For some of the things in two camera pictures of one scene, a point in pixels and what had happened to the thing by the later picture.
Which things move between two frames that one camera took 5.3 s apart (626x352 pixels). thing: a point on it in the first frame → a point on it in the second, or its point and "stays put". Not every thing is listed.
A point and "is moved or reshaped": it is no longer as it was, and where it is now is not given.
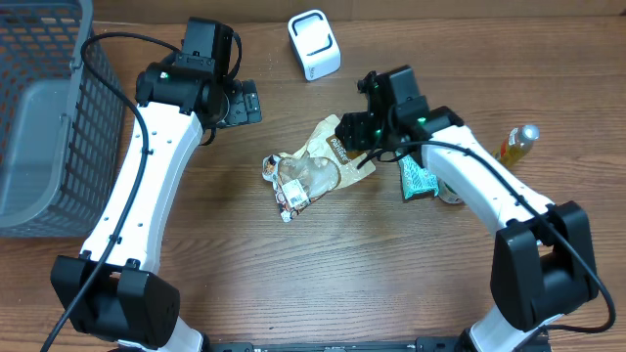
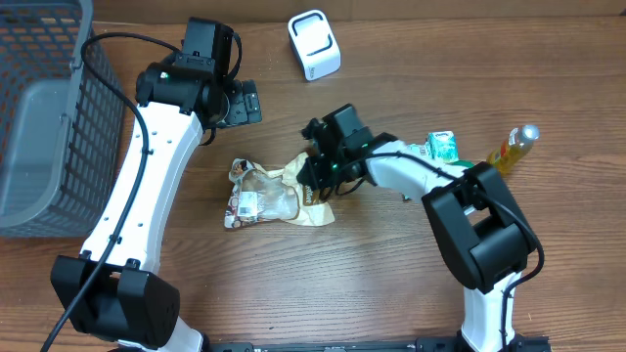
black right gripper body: (368, 133) → (329, 170)
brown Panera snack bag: (322, 164) is moved or reshaped
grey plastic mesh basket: (62, 128) stays put
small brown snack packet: (290, 195) → (244, 203)
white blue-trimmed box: (315, 43) stays put
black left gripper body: (243, 108) stays put
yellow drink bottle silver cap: (516, 144) stays put
